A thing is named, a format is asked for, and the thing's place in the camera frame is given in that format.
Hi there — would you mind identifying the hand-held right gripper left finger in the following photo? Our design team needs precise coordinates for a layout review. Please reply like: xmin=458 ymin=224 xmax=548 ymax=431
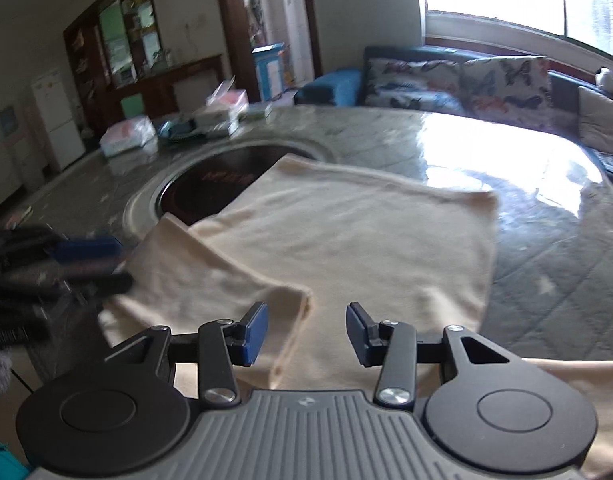
xmin=104 ymin=301 xmax=270 ymax=407

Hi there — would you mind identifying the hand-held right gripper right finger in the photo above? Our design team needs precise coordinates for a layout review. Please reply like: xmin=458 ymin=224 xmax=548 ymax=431
xmin=345 ymin=302 xmax=526 ymax=407

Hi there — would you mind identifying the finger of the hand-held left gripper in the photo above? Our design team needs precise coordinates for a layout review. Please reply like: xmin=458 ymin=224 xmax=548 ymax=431
xmin=61 ymin=271 xmax=134 ymax=297
xmin=49 ymin=236 xmax=123 ymax=266

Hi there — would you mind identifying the cream garment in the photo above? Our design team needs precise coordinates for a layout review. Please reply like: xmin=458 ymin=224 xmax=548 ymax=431
xmin=97 ymin=154 xmax=613 ymax=480

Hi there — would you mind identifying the white plastic bag package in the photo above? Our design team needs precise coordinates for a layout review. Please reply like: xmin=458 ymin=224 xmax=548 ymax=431
xmin=99 ymin=115 xmax=157 ymax=157

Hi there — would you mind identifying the white refrigerator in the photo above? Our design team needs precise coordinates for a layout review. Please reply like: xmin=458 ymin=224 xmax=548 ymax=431
xmin=30 ymin=71 xmax=86 ymax=171

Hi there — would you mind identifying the round black induction cooktop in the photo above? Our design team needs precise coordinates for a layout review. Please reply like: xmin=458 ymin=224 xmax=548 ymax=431
xmin=122 ymin=140 xmax=337 ymax=241

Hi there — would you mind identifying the white flat box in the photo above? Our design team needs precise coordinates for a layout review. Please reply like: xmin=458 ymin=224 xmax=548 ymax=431
xmin=194 ymin=110 xmax=240 ymax=137

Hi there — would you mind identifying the wooden glass-door bookshelf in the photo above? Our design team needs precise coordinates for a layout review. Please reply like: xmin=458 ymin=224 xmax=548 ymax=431
xmin=63 ymin=0 xmax=174 ymax=126

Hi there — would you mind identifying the dark wooden sideboard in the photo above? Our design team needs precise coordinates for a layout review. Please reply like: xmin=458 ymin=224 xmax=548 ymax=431
xmin=106 ymin=54 xmax=226 ymax=126

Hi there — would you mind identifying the person's teal clothing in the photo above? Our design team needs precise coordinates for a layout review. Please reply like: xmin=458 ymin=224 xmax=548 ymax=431
xmin=0 ymin=432 xmax=32 ymax=480

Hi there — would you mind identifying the pink white tissue pack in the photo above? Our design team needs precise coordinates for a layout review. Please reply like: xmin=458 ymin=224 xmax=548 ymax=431
xmin=206 ymin=80 xmax=250 ymax=121

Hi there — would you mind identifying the green packet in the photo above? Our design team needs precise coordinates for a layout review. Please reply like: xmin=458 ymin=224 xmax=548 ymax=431
xmin=239 ymin=101 xmax=273 ymax=121

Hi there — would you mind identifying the blue sofa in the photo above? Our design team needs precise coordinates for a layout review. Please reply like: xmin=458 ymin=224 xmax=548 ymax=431
xmin=294 ymin=45 xmax=613 ymax=181

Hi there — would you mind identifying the blue cardboard box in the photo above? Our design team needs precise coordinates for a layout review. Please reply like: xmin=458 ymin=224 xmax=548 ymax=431
xmin=251 ymin=42 xmax=290 ymax=101

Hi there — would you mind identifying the butterfly print pillow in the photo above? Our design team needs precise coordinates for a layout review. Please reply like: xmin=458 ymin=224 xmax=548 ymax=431
xmin=364 ymin=57 xmax=467 ymax=111
xmin=459 ymin=56 xmax=555 ymax=123

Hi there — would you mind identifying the grey pillow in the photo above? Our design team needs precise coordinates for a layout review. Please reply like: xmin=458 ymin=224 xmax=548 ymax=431
xmin=578 ymin=85 xmax=613 ymax=156

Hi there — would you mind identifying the dark wooden door frame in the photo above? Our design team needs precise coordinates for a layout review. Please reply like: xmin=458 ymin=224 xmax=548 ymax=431
xmin=212 ymin=0 xmax=322 ymax=103

